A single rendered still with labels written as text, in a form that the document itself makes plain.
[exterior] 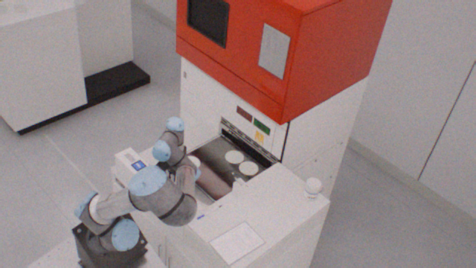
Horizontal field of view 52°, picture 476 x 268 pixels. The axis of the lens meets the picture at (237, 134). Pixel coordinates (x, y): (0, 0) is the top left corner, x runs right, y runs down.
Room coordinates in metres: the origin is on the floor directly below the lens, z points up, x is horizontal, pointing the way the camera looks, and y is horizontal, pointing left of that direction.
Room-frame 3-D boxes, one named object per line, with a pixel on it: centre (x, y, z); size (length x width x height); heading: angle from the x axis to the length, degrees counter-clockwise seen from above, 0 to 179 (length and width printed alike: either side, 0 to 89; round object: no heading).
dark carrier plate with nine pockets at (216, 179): (1.81, 0.07, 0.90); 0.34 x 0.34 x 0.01; 48
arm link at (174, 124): (1.51, 0.26, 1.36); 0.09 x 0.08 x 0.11; 166
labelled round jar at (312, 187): (1.62, -0.39, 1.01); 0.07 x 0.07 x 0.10
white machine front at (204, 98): (2.11, 0.07, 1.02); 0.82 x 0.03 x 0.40; 48
